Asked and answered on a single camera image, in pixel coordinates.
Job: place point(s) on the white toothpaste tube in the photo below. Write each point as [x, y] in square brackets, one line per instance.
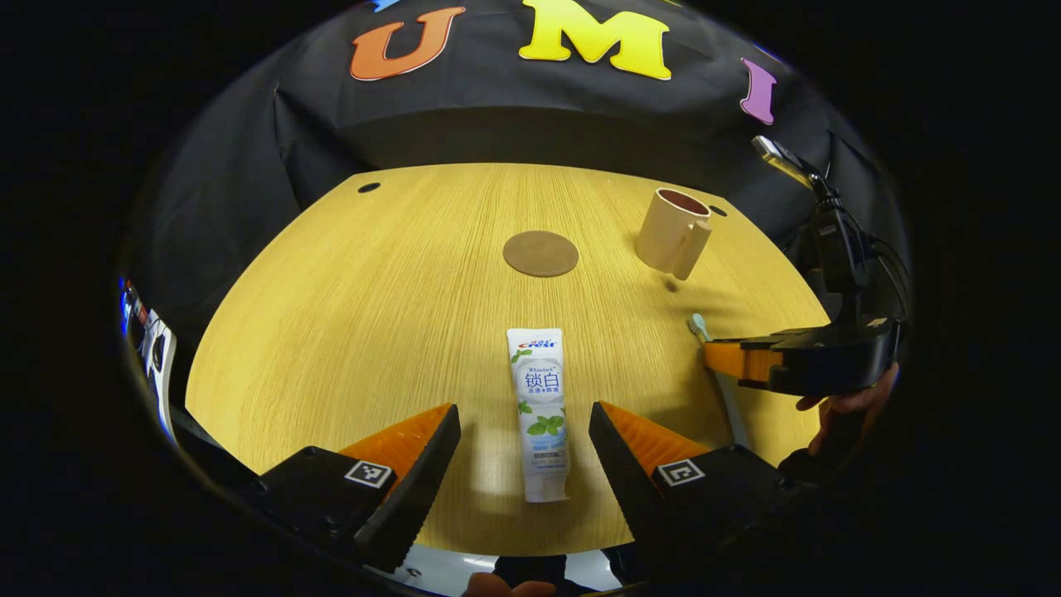
[540, 414]

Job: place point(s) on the round brown coaster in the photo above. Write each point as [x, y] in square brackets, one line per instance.
[540, 254]

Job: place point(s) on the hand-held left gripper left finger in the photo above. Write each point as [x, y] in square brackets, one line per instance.
[423, 489]

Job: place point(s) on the black backdrop cloth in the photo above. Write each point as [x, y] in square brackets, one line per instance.
[497, 116]

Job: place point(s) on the pale toothbrush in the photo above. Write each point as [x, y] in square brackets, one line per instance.
[734, 410]

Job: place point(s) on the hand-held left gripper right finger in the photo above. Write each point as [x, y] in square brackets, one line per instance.
[622, 481]

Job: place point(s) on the beige cup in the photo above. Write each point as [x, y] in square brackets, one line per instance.
[667, 236]

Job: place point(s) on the white side table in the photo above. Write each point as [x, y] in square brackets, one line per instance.
[166, 365]

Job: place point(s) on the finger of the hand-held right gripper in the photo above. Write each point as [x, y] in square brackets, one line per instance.
[829, 333]
[829, 369]

